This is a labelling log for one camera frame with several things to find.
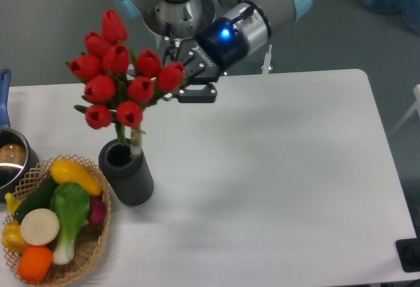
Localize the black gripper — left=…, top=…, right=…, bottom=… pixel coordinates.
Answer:
left=157, top=16, right=249, bottom=104

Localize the red tulip bouquet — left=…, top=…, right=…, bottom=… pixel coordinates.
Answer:
left=67, top=9, right=185, bottom=158

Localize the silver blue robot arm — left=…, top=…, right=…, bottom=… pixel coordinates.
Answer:
left=112, top=0, right=313, bottom=103

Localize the dark grey ribbed vase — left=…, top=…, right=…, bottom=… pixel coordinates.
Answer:
left=98, top=139, right=154, bottom=206

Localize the yellow squash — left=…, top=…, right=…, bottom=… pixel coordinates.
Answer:
left=50, top=159, right=103, bottom=196

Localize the purple red radish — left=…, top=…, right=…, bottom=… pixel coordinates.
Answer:
left=87, top=197, right=107, bottom=225

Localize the green bok choy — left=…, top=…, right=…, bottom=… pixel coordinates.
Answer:
left=50, top=182, right=90, bottom=265

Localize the dark green cucumber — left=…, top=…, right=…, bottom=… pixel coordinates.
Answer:
left=14, top=175, right=58, bottom=223

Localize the woven wicker basket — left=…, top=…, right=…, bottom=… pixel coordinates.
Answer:
left=1, top=155, right=111, bottom=286

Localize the round white radish slice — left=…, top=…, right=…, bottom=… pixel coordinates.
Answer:
left=20, top=208, right=60, bottom=246

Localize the yellow banana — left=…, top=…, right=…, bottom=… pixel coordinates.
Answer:
left=5, top=192, right=22, bottom=215

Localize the yellow bell pepper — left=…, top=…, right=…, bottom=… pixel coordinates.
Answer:
left=1, top=221, right=30, bottom=254

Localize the orange fruit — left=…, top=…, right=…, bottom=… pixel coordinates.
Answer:
left=17, top=246, right=53, bottom=283

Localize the black device at table edge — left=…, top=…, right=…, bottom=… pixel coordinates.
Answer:
left=395, top=238, right=419, bottom=273

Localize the blue handled saucepan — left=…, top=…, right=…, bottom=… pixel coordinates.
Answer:
left=1, top=68, right=39, bottom=203

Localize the white frame at right edge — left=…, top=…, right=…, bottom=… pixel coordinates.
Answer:
left=391, top=84, right=419, bottom=135

